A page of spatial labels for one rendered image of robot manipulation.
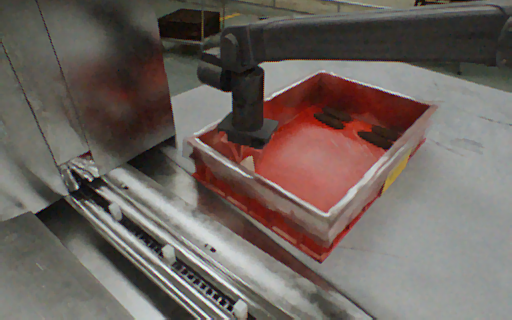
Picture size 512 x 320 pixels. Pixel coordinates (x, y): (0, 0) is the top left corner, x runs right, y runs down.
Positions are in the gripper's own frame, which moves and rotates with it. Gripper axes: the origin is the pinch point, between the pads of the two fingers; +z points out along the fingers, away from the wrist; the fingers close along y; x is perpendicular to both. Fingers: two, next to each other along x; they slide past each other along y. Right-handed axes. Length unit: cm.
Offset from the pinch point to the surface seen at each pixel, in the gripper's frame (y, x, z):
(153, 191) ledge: 12.1, 14.9, -0.2
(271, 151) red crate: -1.4, -10.0, 3.5
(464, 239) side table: -40.5, 0.2, 3.8
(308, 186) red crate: -12.4, -1.8, 3.4
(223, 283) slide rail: -7.6, 25.4, 0.9
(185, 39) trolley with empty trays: 181, -243, 67
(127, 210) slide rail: 14.2, 19.7, 1.0
